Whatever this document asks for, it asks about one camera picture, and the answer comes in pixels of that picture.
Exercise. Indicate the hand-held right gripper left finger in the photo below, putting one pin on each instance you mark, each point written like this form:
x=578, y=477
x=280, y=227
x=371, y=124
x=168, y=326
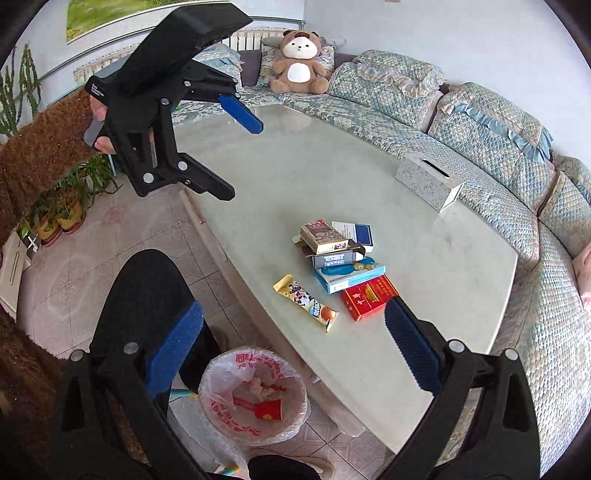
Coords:
x=173, y=353

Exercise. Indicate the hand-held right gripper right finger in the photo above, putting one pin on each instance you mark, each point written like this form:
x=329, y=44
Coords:
x=411, y=350

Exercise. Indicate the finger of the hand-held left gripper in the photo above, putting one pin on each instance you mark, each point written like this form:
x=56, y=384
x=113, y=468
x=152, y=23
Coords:
x=240, y=113
x=207, y=182

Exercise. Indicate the bin with white plastic bag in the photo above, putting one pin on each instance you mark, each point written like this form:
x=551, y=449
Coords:
x=221, y=369

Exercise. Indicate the red box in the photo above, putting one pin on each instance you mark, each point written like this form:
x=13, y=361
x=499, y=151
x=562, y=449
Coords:
x=367, y=297

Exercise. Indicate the light blue box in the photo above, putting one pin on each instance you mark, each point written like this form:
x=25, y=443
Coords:
x=348, y=277

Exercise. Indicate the yellow snack wrapper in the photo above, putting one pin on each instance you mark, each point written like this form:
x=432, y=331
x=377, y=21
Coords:
x=304, y=302

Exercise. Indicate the dark grey box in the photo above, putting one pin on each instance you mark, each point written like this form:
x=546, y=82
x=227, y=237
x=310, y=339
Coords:
x=334, y=259

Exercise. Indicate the ornate brown box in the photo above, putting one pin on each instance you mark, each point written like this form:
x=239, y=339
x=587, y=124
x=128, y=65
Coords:
x=323, y=235

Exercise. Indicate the blue and white box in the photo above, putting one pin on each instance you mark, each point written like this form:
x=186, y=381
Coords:
x=358, y=234

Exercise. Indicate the person's right forearm brown sleeve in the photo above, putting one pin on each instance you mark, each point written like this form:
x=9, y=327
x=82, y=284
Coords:
x=27, y=369

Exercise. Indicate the person's left forearm brown sleeve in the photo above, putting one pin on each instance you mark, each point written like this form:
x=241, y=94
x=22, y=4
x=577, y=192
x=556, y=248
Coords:
x=41, y=147

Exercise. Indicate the person's left hand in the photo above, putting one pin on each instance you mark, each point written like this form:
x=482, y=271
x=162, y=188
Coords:
x=99, y=111

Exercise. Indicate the teal plastic stool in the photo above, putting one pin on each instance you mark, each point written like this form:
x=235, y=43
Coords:
x=184, y=394

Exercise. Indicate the dark grey cushion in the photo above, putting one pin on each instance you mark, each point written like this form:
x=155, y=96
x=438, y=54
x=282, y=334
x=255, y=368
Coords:
x=250, y=69

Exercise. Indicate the white radiator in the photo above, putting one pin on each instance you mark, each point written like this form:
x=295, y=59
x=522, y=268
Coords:
x=251, y=39

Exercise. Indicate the person's left leg black pants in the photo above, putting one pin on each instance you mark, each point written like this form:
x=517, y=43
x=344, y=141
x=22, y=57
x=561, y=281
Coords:
x=138, y=286

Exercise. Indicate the person's leg black pants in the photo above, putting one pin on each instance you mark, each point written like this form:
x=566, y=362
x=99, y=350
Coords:
x=138, y=286
x=281, y=468

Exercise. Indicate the brown teddy bear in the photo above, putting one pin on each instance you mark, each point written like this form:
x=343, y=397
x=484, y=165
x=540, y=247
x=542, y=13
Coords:
x=299, y=64

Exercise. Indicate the crumpled white tissue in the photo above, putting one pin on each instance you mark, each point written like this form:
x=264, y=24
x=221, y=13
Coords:
x=263, y=387

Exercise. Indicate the red packet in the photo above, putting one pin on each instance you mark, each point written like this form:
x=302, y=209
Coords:
x=268, y=410

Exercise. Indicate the tall green cactus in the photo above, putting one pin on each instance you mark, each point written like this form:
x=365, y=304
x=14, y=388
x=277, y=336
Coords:
x=18, y=92

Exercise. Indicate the potted green plant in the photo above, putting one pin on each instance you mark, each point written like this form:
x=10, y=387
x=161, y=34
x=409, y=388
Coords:
x=74, y=207
x=46, y=226

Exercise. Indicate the ruffled quilted back cushion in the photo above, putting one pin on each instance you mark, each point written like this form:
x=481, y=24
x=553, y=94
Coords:
x=388, y=87
x=570, y=203
x=489, y=134

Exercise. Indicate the person's right leg black pants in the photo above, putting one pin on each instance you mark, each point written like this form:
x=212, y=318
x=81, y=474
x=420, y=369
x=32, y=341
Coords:
x=281, y=468

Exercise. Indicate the curved quilted sofa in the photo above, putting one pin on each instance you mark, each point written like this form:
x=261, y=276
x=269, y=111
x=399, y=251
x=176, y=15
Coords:
x=508, y=217

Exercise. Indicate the patterned white tissue box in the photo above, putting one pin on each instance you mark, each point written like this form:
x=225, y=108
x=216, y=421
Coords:
x=427, y=180

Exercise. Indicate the white cabinet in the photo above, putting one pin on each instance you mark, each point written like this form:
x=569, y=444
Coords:
x=11, y=272

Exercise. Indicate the pink pillow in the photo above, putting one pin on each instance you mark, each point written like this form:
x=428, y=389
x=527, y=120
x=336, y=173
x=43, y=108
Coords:
x=584, y=270

